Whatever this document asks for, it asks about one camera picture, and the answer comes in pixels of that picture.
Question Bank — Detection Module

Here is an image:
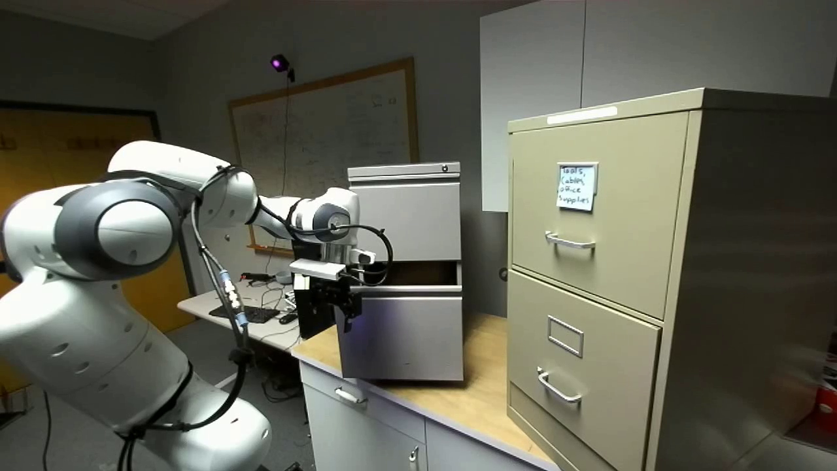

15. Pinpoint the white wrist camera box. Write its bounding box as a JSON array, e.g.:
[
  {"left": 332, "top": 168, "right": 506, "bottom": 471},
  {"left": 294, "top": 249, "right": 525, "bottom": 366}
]
[{"left": 289, "top": 256, "right": 354, "bottom": 283}]

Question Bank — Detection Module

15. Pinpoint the grey counter base cabinet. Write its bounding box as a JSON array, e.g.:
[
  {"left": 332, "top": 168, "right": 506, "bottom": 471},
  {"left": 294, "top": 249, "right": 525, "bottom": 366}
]
[{"left": 290, "top": 312, "right": 561, "bottom": 471}]

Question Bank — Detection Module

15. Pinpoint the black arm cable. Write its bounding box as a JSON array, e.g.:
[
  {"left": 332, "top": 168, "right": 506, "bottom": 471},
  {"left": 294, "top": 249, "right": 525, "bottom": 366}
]
[{"left": 115, "top": 165, "right": 257, "bottom": 471}]

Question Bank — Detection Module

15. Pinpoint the black keyboard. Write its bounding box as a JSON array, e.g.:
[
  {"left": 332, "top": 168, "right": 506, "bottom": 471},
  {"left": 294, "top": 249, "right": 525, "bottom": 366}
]
[{"left": 210, "top": 300, "right": 282, "bottom": 328}]

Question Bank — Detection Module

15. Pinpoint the yellow door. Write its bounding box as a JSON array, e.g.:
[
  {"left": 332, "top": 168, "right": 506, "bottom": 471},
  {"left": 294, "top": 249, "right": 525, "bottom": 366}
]
[{"left": 0, "top": 103, "right": 197, "bottom": 397}]

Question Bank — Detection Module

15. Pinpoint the large beige file cabinet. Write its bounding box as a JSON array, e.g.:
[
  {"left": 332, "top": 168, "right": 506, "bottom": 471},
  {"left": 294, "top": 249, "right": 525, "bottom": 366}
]
[{"left": 506, "top": 83, "right": 837, "bottom": 471}]

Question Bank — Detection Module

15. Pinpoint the wood framed whiteboard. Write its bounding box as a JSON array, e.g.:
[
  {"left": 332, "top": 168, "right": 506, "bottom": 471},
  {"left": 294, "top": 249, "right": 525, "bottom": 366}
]
[{"left": 226, "top": 54, "right": 421, "bottom": 262}]

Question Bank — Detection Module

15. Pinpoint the grey small cabinet bottom drawer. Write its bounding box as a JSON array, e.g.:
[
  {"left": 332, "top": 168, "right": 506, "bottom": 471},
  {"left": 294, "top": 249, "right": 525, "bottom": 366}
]
[{"left": 336, "top": 290, "right": 469, "bottom": 385}]

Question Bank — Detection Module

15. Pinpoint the white wall panel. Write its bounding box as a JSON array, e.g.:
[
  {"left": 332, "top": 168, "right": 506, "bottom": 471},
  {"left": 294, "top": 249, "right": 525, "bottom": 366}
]
[{"left": 477, "top": 0, "right": 837, "bottom": 215}]

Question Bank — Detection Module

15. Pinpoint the camera with purple light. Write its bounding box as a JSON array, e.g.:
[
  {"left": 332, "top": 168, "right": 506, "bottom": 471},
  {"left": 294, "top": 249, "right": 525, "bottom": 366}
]
[{"left": 266, "top": 53, "right": 299, "bottom": 87}]

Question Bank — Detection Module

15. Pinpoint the beige unlabelled cabinet drawer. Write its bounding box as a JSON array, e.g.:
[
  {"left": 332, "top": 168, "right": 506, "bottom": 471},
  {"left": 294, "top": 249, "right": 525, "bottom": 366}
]
[{"left": 506, "top": 266, "right": 664, "bottom": 471}]

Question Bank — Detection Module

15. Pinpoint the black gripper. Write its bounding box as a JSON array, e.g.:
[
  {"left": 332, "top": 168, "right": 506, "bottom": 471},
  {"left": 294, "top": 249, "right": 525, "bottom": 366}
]
[{"left": 294, "top": 275, "right": 363, "bottom": 342}]

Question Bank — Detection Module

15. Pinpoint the grey small cabinet top drawer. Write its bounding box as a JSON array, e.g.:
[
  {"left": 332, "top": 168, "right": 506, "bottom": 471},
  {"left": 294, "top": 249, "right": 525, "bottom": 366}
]
[{"left": 347, "top": 179, "right": 464, "bottom": 265}]

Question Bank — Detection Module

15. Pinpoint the small grey file cabinet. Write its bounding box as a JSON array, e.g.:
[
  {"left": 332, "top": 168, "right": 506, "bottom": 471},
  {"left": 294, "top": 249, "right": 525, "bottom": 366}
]
[{"left": 336, "top": 160, "right": 469, "bottom": 385}]

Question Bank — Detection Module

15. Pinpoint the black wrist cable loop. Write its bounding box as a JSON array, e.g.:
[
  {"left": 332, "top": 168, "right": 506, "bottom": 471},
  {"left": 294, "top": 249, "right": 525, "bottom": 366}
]
[{"left": 345, "top": 223, "right": 396, "bottom": 287}]

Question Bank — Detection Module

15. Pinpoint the red object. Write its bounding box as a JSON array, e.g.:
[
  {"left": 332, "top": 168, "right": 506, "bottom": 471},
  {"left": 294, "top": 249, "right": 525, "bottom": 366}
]
[{"left": 812, "top": 360, "right": 837, "bottom": 432}]

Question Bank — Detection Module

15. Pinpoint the beige labelled cabinet drawer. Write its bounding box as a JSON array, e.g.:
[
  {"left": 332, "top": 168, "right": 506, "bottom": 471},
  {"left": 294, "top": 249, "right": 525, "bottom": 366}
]
[{"left": 507, "top": 110, "right": 693, "bottom": 321}]

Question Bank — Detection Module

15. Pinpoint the white background desk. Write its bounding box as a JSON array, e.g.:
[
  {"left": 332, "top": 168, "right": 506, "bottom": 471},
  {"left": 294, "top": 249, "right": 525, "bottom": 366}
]
[{"left": 176, "top": 275, "right": 307, "bottom": 356}]

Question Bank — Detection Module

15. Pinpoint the grey small cabinet drawer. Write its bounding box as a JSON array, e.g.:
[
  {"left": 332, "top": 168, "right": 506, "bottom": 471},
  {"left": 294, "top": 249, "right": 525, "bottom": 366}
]
[
  {"left": 336, "top": 290, "right": 469, "bottom": 385},
  {"left": 347, "top": 179, "right": 464, "bottom": 265}
]

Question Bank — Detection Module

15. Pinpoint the white handwritten label card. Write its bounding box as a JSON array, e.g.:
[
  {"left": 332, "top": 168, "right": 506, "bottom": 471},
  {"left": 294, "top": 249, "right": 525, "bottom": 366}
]
[{"left": 555, "top": 160, "right": 601, "bottom": 215}]

